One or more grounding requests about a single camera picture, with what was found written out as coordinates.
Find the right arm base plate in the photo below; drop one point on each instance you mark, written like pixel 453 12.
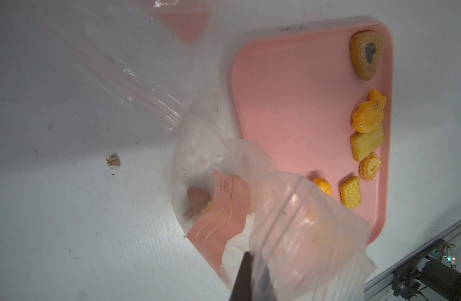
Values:
pixel 434 268

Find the clear resealable bag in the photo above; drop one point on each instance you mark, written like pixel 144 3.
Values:
pixel 314 247
pixel 145 53

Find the rectangular cracker cookie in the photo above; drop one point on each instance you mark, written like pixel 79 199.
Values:
pixel 350 193

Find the yellow cat cookie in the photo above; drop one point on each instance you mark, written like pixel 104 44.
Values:
pixel 370 113

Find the square butter cookie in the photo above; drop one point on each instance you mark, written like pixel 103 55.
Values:
pixel 364 144

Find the round flower cookie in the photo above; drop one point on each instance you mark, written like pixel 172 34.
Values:
pixel 369 167

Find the heart jam cookie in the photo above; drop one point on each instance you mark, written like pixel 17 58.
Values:
pixel 367 47

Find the pink plastic tray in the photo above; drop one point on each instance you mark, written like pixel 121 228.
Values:
pixel 295 93

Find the aluminium front rail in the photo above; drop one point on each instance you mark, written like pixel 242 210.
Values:
pixel 388 259

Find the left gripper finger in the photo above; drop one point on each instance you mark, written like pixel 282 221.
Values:
pixel 246 288

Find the brown star cookie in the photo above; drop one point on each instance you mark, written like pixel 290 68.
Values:
pixel 198 200

